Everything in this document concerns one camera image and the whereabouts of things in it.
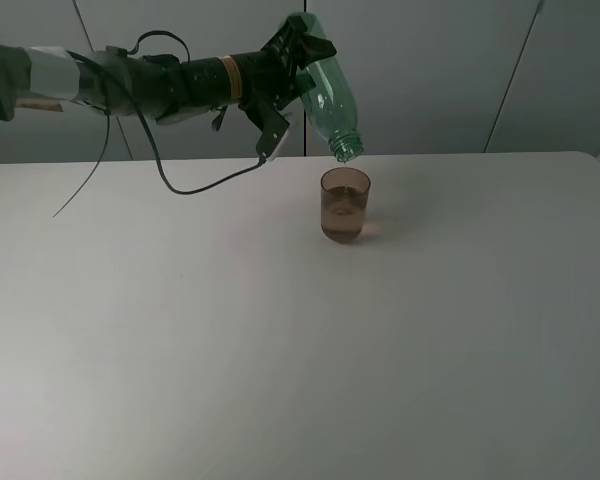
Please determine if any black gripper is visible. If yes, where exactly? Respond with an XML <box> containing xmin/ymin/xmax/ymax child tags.
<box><xmin>237</xmin><ymin>16</ymin><xmax>337</xmax><ymax>108</ymax></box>

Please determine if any green transparent plastic bottle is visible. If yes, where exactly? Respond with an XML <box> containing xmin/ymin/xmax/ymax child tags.
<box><xmin>289</xmin><ymin>12</ymin><xmax>363</xmax><ymax>163</ymax></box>

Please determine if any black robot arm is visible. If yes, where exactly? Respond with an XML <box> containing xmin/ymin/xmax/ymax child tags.
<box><xmin>0</xmin><ymin>14</ymin><xmax>336</xmax><ymax>158</ymax></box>

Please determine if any pink translucent plastic cup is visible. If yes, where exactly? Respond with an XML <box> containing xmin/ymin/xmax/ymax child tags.
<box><xmin>320</xmin><ymin>167</ymin><xmax>371</xmax><ymax>244</ymax></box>

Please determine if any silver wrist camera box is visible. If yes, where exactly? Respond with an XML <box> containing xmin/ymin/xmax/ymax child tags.
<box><xmin>239</xmin><ymin>90</ymin><xmax>296</xmax><ymax>166</ymax></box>

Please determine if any black camera cable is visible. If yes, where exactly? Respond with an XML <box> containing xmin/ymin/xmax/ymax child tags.
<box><xmin>67</xmin><ymin>49</ymin><xmax>269</xmax><ymax>196</ymax></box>

